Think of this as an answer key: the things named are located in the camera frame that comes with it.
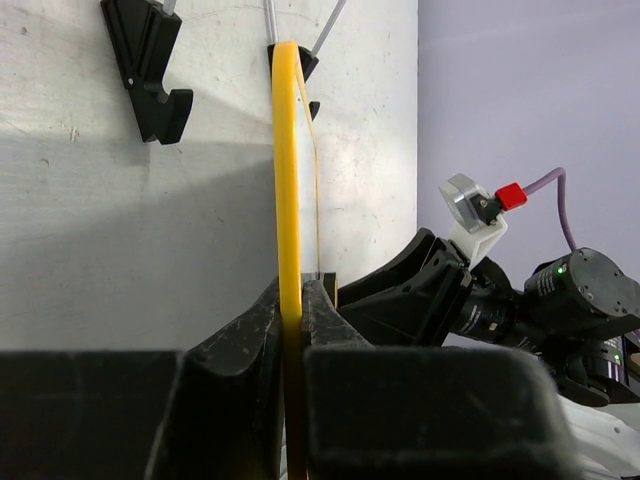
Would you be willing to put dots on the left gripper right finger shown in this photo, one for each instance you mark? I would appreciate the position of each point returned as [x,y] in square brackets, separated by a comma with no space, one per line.
[426,413]

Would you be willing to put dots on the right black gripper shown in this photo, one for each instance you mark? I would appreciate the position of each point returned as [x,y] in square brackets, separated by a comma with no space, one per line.
[413,299]

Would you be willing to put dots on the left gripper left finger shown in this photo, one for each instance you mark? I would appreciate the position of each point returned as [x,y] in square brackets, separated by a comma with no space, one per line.
[211,412]

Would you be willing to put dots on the yellow framed small whiteboard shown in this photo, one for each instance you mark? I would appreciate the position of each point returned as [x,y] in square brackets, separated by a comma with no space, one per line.
[297,225]

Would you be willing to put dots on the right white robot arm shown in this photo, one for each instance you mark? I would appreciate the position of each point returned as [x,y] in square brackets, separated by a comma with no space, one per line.
[578,314]

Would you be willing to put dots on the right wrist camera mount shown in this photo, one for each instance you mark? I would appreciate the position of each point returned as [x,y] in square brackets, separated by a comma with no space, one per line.
[479,216]

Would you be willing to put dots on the black wire whiteboard stand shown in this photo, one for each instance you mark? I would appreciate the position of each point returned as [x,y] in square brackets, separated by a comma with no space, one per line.
[193,67]

